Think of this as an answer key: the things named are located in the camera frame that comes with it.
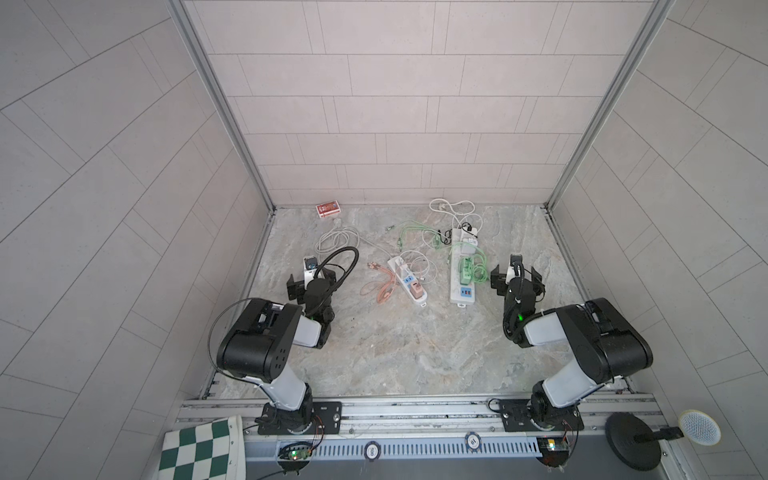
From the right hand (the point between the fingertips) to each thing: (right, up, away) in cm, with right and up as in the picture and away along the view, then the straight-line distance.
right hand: (513, 264), depth 92 cm
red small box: (-63, +19, +22) cm, 70 cm away
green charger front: (-14, 0, +1) cm, 14 cm away
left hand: (-62, 0, -1) cm, 62 cm away
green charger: (-15, -5, -2) cm, 16 cm away
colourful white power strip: (-17, -9, -1) cm, 19 cm away
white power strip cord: (-11, +19, +24) cm, 32 cm away
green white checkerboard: (-77, -38, -27) cm, 90 cm away
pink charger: (-31, -7, -5) cm, 32 cm away
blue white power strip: (-32, -6, +1) cm, 33 cm away
